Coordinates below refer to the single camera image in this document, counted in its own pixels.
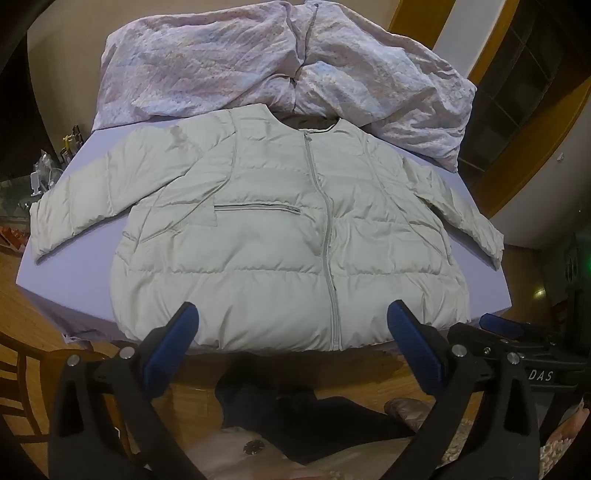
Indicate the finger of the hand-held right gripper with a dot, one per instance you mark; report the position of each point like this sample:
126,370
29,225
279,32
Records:
501,323

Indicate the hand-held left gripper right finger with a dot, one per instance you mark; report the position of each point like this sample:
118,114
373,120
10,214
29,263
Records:
411,337

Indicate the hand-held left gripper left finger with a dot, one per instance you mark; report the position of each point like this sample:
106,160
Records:
178,332

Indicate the pale green puffer jacket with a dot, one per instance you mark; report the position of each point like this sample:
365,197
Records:
258,240

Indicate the person's right forearm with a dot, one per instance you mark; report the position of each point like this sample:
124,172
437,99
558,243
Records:
565,443

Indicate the brown slipper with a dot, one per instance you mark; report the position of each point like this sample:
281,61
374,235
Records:
408,410

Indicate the bed with lavender sheet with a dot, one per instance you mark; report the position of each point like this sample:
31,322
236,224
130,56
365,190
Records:
69,277

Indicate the person's dark trouser legs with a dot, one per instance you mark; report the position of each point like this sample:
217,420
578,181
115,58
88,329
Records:
286,415

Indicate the wooden chair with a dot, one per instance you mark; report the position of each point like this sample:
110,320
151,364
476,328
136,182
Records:
27,364

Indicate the red box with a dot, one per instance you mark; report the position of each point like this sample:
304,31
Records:
11,237

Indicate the white phone stand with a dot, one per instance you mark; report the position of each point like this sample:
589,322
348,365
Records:
35,181

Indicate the glass side table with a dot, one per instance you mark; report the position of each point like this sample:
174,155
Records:
14,203

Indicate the clear plastic bag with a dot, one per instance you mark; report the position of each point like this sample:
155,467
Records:
45,161

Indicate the group of small bottles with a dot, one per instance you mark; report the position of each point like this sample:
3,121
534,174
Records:
70,141

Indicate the wooden cabinet with glass doors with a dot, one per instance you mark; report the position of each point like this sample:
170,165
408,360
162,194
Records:
531,92

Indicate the pink floral quilt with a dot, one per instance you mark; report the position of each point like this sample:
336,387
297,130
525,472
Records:
221,60

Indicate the wooden door frame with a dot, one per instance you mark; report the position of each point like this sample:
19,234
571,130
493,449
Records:
415,21

